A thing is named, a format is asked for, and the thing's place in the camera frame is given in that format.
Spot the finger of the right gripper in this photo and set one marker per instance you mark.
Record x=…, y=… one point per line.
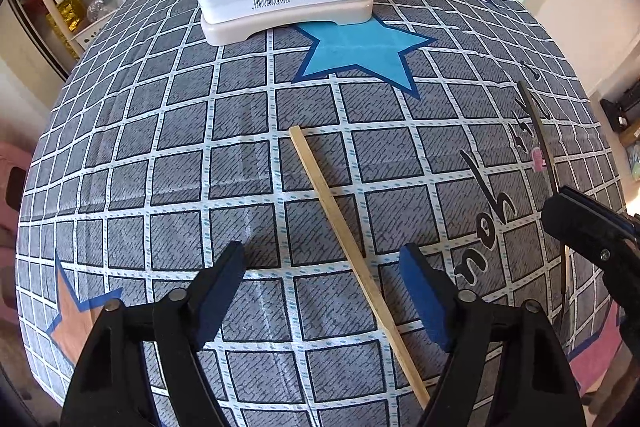
x=605, y=238

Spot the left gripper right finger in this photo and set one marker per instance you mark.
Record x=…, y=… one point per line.
x=534, y=385

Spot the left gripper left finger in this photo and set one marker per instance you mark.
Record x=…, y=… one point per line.
x=110, y=385

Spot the black utensil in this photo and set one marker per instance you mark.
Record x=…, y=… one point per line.
x=547, y=167

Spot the bamboo chopstick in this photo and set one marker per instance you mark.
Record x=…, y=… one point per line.
x=359, y=266

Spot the pink plastic stool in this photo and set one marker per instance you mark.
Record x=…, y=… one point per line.
x=15, y=164

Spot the grey checkered star tablecloth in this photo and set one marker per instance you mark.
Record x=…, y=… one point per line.
x=162, y=149

